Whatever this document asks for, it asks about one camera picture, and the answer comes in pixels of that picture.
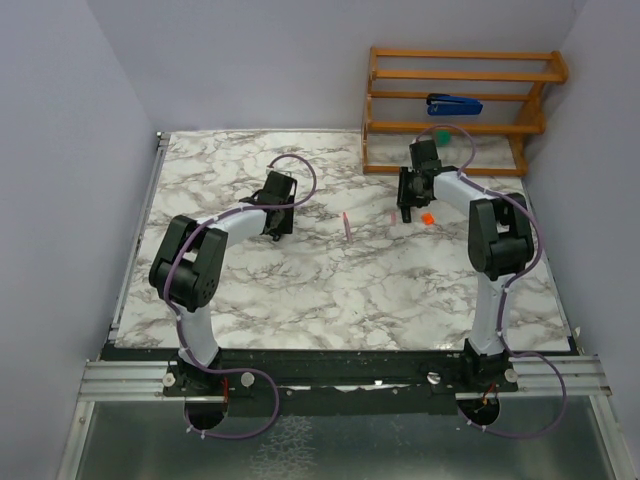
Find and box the orange black highlighter pen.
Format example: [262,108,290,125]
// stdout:
[400,207,412,224]

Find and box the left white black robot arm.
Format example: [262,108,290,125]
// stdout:
[149,172,297,395]

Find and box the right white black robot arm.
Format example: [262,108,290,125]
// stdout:
[397,140,534,391]

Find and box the orange pen cap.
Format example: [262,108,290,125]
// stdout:
[421,213,435,225]

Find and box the pink pen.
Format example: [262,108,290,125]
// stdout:
[342,212,353,244]

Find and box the green small object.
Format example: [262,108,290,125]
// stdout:
[433,130,452,146]

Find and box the blue stapler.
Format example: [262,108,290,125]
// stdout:
[425,93,484,116]

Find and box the wooden shelf rack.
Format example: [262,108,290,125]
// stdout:
[361,46,569,178]

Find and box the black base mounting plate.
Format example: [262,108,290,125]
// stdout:
[99,344,521,416]

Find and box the aluminium rail frame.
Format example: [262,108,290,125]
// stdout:
[62,130,614,479]

